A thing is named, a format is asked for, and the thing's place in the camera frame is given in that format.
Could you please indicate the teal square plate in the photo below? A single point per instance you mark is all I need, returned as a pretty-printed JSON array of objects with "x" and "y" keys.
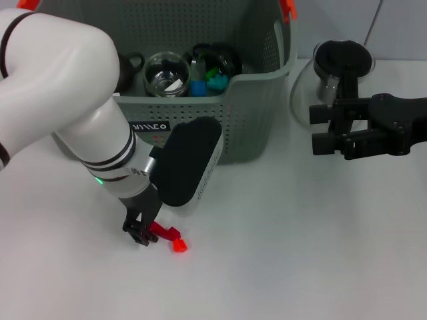
[{"x": 218, "y": 82}]

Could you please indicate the small red slope block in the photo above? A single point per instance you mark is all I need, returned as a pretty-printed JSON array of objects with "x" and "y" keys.
[{"x": 180, "y": 246}]

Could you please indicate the glass teacup with black sleeve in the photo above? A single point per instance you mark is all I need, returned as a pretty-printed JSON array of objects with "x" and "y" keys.
[
  {"x": 230, "y": 56},
  {"x": 160, "y": 70}
]

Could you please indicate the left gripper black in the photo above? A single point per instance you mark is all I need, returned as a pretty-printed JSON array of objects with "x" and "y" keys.
[{"x": 143, "y": 203}]

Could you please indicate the blue square plate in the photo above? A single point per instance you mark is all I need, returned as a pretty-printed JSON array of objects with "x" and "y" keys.
[{"x": 199, "y": 88}]

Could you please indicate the green slope block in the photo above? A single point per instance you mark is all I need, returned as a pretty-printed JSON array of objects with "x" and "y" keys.
[{"x": 211, "y": 72}]

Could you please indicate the dark red curved block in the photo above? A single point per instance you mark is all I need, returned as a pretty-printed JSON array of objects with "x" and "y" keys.
[{"x": 168, "y": 233}]

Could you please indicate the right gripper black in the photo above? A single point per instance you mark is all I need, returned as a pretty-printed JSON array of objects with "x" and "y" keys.
[{"x": 397, "y": 126}]

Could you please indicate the grey perforated storage bin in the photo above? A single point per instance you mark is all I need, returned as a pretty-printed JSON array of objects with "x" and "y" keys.
[{"x": 250, "y": 116}]

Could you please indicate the dark clay teapot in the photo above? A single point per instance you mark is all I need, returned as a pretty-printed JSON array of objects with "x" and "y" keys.
[{"x": 130, "y": 66}]

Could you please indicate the left wrist camera housing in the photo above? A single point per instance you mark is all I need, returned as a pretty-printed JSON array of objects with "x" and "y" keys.
[{"x": 187, "y": 163}]

